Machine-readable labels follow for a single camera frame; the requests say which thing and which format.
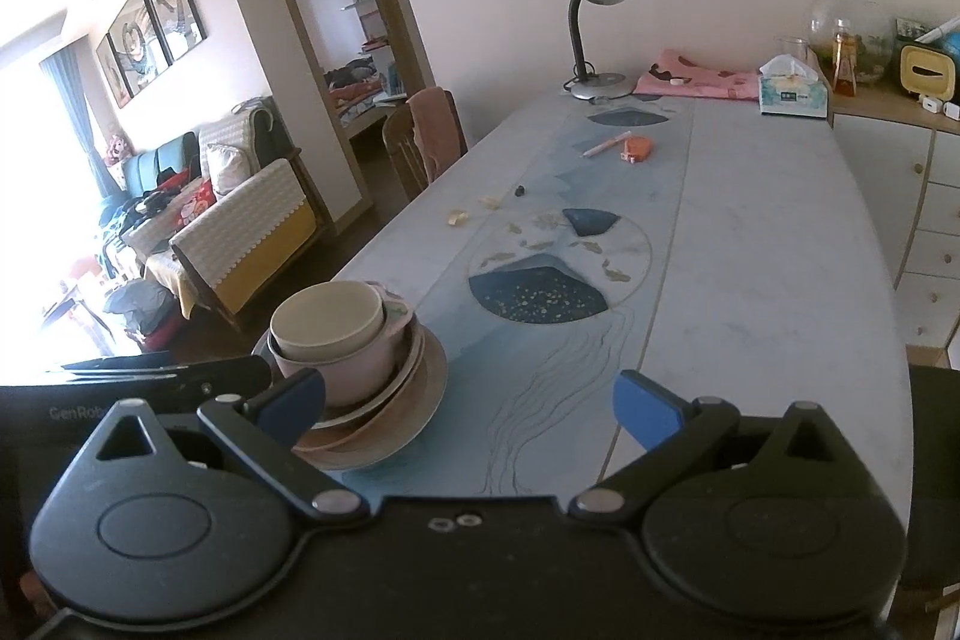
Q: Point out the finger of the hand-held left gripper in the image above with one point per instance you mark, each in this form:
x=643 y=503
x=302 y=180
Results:
x=232 y=374

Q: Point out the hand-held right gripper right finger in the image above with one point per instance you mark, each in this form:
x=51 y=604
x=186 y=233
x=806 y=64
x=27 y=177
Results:
x=645 y=411

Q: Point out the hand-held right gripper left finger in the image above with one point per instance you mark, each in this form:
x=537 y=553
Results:
x=289 y=404

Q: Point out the pale pink bowl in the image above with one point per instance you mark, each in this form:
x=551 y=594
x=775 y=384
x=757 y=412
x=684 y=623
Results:
x=360 y=370

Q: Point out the cream bowl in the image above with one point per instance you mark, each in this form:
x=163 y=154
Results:
x=322 y=317

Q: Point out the pink plate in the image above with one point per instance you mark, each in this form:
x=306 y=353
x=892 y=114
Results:
x=420 y=415

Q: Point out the white plate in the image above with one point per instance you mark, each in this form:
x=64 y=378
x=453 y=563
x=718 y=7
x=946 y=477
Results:
x=415 y=355

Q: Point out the blue printed table mat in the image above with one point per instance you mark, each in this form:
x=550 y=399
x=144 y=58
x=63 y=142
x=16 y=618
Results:
x=547 y=340

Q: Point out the sofa with white cover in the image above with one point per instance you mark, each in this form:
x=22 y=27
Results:
x=247 y=212

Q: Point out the red cushion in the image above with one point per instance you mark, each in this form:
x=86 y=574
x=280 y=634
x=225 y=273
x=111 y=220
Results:
x=196 y=203

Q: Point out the white cushion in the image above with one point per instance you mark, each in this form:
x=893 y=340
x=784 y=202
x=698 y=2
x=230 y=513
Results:
x=227 y=168

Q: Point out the teal sofa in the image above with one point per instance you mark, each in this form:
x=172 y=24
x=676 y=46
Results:
x=169 y=160

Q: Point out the clear wrapper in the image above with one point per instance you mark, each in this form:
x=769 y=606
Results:
x=457 y=218
x=490 y=202

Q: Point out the pink plush toy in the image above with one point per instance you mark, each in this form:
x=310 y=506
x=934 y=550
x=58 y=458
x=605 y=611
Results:
x=116 y=147

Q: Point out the orange tape measure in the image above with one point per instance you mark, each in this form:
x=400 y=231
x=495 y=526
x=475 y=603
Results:
x=637 y=149

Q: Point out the wooden chair with dark seat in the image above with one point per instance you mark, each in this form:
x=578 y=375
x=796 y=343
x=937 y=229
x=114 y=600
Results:
x=934 y=430

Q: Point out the pink towel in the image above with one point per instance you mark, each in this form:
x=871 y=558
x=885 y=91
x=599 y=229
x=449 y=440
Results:
x=435 y=130

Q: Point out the blue curtain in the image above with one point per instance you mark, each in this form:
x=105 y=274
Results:
x=71 y=108

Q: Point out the white drawer cabinet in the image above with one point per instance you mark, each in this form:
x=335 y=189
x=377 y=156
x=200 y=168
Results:
x=877 y=197

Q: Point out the pink patterned cloth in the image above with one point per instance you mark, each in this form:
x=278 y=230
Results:
x=697 y=81

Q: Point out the tissue pack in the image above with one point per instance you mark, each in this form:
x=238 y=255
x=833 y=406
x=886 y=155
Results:
x=791 y=100

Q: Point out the glass cup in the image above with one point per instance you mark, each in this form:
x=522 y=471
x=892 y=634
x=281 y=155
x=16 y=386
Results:
x=793 y=51

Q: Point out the orange bottle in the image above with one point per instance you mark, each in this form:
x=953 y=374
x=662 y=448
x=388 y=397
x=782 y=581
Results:
x=845 y=70

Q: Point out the white charger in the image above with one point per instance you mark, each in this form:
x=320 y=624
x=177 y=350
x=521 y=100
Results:
x=931 y=102
x=952 y=111

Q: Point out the glass fish bowl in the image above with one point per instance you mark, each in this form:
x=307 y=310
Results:
x=870 y=40

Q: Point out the yellow tissue box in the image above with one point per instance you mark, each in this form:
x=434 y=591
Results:
x=926 y=70

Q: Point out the framed wall art panel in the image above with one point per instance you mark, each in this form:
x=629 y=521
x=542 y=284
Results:
x=174 y=3
x=141 y=36
x=114 y=70

